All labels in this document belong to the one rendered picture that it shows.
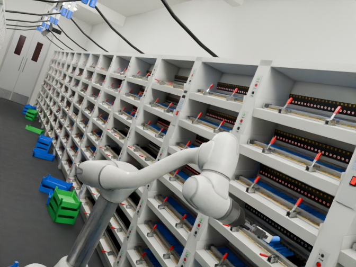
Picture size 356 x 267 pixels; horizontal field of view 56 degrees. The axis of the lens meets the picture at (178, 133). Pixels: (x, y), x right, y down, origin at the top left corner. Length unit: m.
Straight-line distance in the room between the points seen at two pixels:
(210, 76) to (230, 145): 1.34
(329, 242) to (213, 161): 0.51
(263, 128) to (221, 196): 0.83
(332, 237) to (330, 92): 0.73
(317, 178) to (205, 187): 0.53
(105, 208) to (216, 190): 0.68
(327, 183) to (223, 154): 0.45
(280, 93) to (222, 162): 0.86
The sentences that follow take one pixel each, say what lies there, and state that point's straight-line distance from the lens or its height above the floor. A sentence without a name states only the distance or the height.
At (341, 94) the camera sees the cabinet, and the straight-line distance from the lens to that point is 1.74.
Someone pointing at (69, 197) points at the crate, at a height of 0.16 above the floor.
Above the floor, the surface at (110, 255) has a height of 0.14.
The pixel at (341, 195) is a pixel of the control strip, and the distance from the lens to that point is 1.34.
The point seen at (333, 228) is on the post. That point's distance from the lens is 1.34.
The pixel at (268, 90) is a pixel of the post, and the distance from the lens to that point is 1.82.
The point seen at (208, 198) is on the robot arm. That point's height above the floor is 1.15.
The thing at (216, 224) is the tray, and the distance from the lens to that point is 1.77.
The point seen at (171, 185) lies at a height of 0.92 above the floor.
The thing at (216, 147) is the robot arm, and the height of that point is 1.30.
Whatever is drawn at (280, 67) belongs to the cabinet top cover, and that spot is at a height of 1.76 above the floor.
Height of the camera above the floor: 1.35
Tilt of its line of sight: 3 degrees down
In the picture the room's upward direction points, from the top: 22 degrees clockwise
